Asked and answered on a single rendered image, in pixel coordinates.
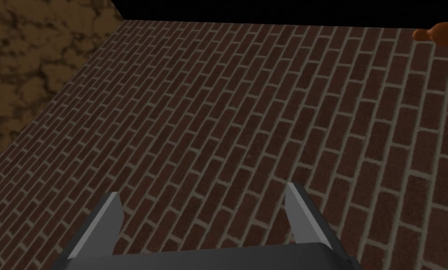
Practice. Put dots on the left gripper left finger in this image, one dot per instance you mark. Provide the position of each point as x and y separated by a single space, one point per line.
96 227

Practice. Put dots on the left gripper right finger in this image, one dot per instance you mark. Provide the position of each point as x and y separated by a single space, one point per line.
309 221

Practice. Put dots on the orange rounded object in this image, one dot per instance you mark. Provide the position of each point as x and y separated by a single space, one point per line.
444 34

